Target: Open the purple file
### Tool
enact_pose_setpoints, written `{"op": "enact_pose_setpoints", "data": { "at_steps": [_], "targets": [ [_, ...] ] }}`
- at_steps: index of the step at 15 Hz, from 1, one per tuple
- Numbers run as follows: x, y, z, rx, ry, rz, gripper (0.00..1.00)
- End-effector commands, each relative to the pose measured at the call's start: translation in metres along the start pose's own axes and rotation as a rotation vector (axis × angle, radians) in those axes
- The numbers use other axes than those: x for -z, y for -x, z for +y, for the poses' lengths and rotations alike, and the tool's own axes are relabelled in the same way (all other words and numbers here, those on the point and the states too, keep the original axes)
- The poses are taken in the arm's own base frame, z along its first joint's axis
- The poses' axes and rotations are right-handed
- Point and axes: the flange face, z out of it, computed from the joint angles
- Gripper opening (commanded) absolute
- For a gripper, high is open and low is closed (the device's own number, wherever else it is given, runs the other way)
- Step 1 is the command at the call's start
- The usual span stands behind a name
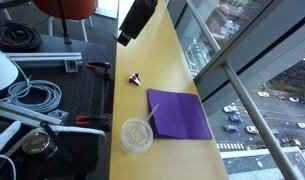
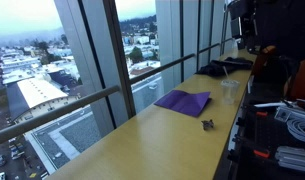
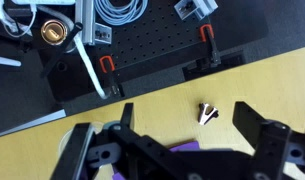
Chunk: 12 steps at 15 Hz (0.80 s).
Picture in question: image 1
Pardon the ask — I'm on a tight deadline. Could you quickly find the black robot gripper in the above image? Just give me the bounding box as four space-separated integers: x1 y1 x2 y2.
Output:
117 0 158 46

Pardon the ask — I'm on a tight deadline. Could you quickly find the purple file folder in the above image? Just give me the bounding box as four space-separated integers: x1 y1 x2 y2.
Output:
148 88 212 140

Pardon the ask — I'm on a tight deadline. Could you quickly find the orange chair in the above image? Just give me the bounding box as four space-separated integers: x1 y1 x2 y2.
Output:
33 0 96 41

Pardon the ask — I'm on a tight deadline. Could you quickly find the black perforated breadboard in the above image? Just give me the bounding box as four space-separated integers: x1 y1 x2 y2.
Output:
9 67 103 125

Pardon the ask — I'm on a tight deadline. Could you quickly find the clear drinking straw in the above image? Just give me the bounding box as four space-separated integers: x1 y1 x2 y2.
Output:
145 104 159 123

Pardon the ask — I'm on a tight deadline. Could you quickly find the clear plastic cup with lid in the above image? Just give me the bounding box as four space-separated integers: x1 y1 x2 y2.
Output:
120 118 153 153

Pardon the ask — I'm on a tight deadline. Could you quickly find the metal window handrail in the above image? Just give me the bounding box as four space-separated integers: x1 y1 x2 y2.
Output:
186 0 299 180

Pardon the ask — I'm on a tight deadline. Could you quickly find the orange handled clamp upper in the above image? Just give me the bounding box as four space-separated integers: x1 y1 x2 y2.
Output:
86 61 111 81

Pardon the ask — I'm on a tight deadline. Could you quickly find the orange handled clamp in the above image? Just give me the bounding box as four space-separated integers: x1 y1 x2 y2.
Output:
86 61 111 81
75 114 111 132

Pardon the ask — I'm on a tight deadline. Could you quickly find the aluminium extrusion rail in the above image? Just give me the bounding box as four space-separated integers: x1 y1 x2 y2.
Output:
6 52 83 73

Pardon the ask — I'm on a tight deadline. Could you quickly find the orange handled clamp lower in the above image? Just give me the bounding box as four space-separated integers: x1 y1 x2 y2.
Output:
75 114 111 132

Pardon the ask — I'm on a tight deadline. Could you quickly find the coiled black cable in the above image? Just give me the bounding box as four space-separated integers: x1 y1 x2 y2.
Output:
0 21 43 52

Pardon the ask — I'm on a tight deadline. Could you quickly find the coiled light blue cable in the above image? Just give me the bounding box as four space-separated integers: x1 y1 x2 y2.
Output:
7 79 63 114

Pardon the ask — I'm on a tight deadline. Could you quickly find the black camera lens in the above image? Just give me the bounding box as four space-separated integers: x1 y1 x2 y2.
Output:
22 131 58 159

